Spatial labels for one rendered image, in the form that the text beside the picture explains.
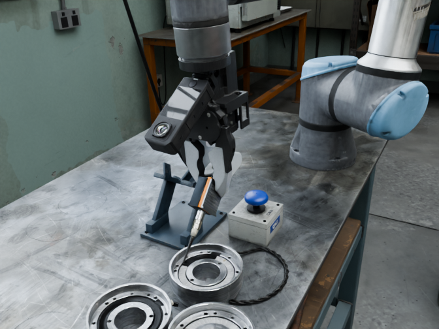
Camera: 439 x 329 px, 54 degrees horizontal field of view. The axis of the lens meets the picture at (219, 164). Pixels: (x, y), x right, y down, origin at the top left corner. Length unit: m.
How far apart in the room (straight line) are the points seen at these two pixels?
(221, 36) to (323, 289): 0.65
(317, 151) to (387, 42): 0.27
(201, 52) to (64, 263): 0.40
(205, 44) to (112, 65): 2.23
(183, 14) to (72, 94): 2.04
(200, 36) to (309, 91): 0.42
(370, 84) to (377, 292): 1.21
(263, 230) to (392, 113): 0.31
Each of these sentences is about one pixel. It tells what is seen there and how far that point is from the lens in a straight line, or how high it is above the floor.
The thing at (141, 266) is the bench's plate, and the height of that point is 0.80.
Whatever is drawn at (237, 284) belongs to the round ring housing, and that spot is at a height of 0.83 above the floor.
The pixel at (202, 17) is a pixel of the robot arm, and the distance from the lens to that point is 0.57.
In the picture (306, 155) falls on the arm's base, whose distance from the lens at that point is 0.98.
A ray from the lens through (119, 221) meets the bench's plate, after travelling 0.82.
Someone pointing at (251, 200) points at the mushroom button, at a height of 0.87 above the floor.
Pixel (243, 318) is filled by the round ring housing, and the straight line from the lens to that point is 0.56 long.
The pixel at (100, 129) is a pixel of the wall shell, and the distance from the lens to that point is 2.77.
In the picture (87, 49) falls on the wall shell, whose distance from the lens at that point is 2.64.
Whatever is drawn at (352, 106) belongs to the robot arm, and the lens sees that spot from 0.87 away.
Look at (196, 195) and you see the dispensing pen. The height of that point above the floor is 0.91.
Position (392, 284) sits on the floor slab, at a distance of 1.96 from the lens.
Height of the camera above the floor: 1.24
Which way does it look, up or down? 26 degrees down
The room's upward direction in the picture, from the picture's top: 2 degrees counter-clockwise
